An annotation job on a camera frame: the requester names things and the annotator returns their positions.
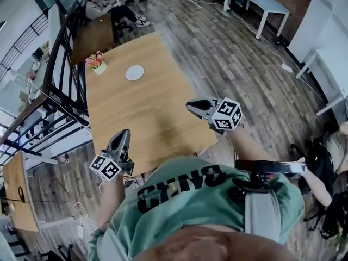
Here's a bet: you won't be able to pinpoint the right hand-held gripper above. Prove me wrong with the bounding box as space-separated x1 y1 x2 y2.
185 97 243 132

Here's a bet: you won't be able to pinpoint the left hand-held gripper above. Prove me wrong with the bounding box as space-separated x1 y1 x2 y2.
89 129 135 182

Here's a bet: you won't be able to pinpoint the white round plate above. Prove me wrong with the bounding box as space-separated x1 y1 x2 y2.
125 65 145 81

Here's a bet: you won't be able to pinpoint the person's left forearm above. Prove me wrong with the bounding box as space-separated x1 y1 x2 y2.
95 170 128 231

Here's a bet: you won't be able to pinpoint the person's right forearm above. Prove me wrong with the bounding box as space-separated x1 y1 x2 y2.
225 128 272 164

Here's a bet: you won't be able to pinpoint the wooden table white legs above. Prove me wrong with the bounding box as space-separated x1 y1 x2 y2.
85 31 220 178

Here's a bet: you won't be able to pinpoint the pink flowers in white pot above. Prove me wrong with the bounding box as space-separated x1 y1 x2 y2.
86 51 108 76

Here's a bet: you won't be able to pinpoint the black chest rig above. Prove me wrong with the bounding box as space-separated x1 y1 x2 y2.
229 159 307 201

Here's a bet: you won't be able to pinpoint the person's green t-shirt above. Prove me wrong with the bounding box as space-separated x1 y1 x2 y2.
86 156 305 261

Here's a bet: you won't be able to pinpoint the black metal railing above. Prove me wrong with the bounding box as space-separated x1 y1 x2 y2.
0 0 92 168

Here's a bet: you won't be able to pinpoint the dark wooden desk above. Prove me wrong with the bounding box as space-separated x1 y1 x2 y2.
70 12 115 67

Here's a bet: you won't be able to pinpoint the light wooden desk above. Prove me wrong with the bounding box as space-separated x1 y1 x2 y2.
2 150 41 233

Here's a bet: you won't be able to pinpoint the person's chin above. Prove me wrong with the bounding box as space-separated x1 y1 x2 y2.
138 226 294 261

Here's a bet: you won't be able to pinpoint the black floor cable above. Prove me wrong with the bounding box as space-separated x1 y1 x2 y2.
24 177 72 205

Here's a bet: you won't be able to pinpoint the white charger with cable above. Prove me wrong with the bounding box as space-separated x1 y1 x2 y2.
73 201 96 239

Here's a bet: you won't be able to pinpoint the grey shoulder strap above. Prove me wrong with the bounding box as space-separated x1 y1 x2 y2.
243 190 282 243
103 228 128 261

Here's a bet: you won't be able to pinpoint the black looped desk cable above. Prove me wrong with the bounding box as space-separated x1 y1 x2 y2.
0 186 27 204

